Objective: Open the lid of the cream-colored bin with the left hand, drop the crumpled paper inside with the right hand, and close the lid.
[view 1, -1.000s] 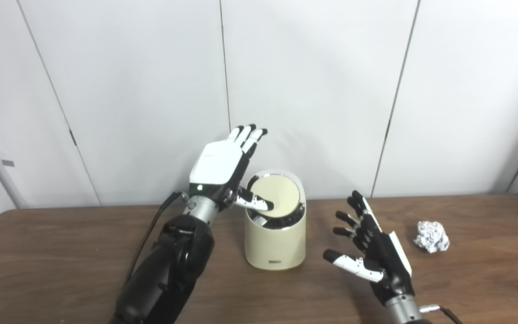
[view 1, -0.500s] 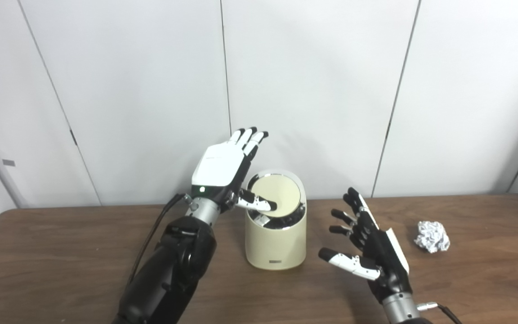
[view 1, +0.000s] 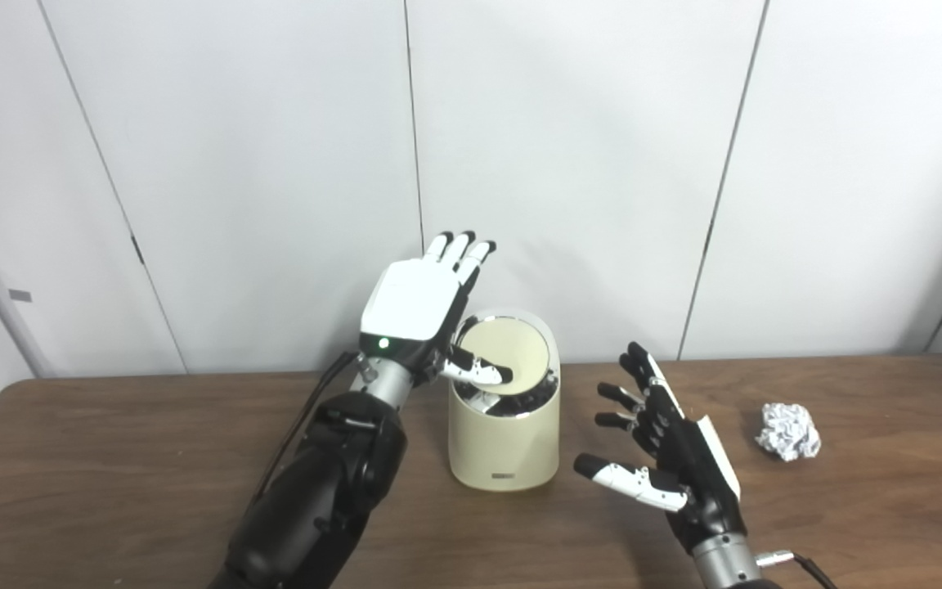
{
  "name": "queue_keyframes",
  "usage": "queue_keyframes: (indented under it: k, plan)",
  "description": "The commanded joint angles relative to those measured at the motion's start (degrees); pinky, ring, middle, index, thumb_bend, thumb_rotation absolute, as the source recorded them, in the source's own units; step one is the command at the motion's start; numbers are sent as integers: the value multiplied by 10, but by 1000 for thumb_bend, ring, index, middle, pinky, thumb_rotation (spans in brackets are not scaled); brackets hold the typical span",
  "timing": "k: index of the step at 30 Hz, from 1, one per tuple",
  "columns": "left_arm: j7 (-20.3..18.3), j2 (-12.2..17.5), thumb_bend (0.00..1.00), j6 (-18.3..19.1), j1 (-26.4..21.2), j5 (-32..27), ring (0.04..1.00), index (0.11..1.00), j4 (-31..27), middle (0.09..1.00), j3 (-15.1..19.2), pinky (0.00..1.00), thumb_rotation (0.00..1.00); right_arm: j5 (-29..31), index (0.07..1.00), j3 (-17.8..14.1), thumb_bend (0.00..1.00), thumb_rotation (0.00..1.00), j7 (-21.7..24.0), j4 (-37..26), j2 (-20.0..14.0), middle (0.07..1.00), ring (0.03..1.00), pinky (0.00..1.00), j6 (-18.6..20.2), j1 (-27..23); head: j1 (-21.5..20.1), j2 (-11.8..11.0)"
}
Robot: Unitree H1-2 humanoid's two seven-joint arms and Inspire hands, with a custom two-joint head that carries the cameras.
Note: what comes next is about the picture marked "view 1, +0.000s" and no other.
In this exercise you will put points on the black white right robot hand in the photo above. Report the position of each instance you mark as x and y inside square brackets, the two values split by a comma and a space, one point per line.
[692, 466]

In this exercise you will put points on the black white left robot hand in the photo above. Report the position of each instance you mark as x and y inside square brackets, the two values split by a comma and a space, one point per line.
[410, 303]

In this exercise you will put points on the white paper ball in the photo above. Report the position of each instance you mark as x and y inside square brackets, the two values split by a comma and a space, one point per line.
[788, 431]

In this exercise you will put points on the cream-colored desktop trash bin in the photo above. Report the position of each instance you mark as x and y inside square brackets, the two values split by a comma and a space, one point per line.
[504, 450]

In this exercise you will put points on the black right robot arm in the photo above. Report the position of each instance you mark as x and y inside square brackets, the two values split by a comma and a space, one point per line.
[724, 564]

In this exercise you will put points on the dark wall panel hinge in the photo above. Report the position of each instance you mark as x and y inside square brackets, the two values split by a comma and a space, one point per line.
[138, 249]

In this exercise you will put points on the small grey wall tag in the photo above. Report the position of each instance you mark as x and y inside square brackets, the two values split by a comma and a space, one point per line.
[20, 295]

